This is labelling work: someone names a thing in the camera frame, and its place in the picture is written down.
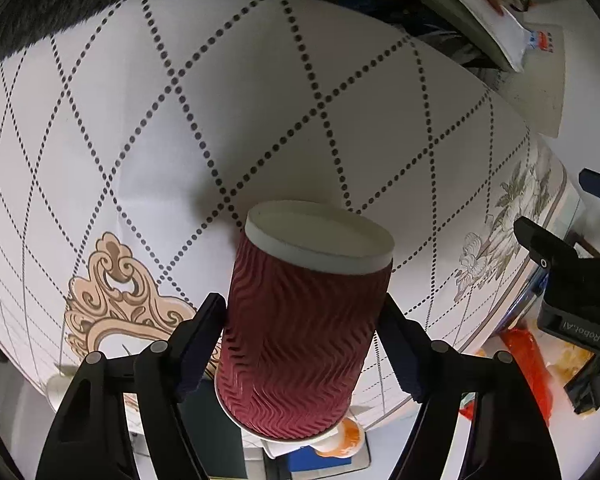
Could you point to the yellow wrapper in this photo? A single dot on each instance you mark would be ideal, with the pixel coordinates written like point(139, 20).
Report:
point(570, 367)

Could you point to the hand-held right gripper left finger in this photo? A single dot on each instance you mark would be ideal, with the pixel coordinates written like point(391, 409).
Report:
point(199, 352)

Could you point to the white printed packet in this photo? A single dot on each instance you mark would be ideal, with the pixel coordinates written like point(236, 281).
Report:
point(495, 15)

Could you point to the white dotted patterned tablecloth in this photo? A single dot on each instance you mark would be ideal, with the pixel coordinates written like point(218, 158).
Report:
point(260, 110)

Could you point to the red ripple paper cup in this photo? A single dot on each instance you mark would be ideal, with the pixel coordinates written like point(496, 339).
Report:
point(295, 330)

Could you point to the red plastic bag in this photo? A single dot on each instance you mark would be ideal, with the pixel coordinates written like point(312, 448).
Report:
point(527, 370)

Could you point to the white paper sheet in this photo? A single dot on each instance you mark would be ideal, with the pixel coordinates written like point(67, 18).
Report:
point(540, 85)

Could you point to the orange and white object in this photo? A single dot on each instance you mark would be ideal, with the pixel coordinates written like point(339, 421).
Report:
point(347, 437)

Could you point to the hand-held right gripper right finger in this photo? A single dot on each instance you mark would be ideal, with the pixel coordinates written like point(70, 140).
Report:
point(399, 355)

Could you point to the black furry cloth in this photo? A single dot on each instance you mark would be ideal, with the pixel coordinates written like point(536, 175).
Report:
point(40, 5)

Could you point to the small white cup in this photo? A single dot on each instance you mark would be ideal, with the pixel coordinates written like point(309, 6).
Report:
point(59, 386)

